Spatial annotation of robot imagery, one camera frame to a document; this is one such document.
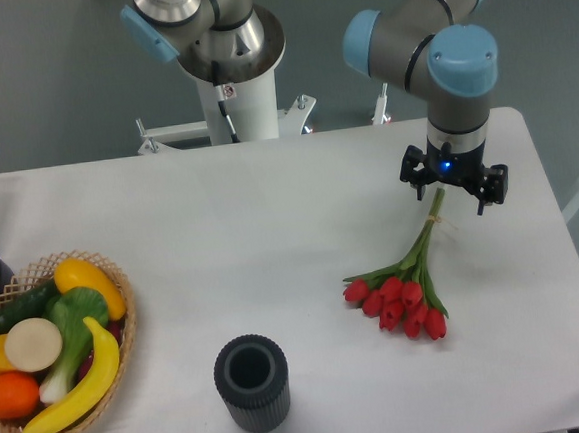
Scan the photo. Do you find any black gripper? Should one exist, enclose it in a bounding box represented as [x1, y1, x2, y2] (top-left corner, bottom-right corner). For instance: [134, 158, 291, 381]
[400, 142, 509, 216]

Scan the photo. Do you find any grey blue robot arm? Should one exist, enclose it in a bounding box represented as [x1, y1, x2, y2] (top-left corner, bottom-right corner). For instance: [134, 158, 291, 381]
[120, 0, 509, 206]

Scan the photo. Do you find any red tulip bouquet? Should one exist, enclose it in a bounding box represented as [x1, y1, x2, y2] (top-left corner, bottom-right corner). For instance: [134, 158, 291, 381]
[343, 187, 449, 341]

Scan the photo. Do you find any dark grey ribbed vase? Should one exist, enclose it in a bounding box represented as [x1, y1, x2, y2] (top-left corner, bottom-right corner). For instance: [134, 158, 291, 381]
[213, 334, 290, 433]

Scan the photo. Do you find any yellow banana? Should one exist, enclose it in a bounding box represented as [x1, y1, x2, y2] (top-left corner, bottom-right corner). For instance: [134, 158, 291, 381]
[21, 316, 120, 433]

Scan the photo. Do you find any green leek vegetable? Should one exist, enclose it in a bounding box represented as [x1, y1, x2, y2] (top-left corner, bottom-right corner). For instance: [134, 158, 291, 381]
[39, 287, 109, 406]

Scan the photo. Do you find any woven wicker basket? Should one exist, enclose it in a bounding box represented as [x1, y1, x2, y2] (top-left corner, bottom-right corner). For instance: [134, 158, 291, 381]
[0, 250, 137, 433]

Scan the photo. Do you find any green cucumber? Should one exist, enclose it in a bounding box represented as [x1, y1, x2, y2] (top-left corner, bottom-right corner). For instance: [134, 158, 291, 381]
[0, 279, 59, 335]

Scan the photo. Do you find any beige round mushroom cap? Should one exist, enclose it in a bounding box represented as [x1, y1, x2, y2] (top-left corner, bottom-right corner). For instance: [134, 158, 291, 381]
[4, 317, 63, 373]

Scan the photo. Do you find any orange fruit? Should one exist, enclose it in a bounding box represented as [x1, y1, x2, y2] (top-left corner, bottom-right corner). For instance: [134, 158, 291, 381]
[0, 371, 40, 420]

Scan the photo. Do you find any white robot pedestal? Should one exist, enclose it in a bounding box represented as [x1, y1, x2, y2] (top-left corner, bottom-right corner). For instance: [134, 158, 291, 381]
[136, 4, 317, 155]

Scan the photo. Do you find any black cable on pedestal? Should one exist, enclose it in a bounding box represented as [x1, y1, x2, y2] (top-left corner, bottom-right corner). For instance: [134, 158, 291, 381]
[209, 58, 242, 146]

